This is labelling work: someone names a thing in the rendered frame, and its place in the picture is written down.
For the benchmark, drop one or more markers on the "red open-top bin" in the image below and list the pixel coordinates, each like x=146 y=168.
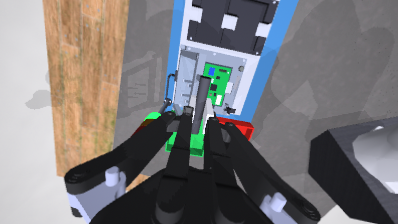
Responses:
x=245 y=127

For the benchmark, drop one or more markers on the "green bin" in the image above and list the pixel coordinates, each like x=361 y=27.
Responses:
x=196 y=143

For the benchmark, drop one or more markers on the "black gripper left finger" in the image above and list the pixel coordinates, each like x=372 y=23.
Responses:
x=96 y=183

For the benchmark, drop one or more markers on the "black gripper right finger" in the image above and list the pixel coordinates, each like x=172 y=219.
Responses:
x=226 y=150

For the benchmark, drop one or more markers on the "green circuit board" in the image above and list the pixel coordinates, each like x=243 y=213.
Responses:
x=219 y=79

